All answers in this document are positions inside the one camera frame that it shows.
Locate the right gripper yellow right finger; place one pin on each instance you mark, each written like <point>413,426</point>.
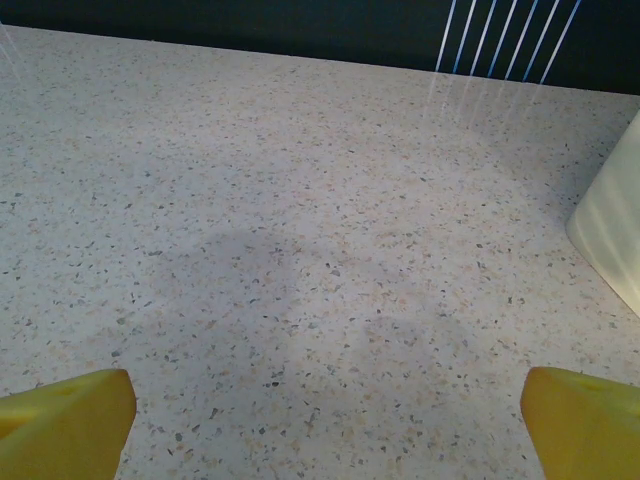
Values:
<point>585,430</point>

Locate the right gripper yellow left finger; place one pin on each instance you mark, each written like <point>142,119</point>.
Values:
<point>65,430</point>

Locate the cream knife block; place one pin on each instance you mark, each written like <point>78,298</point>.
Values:
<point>610,225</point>

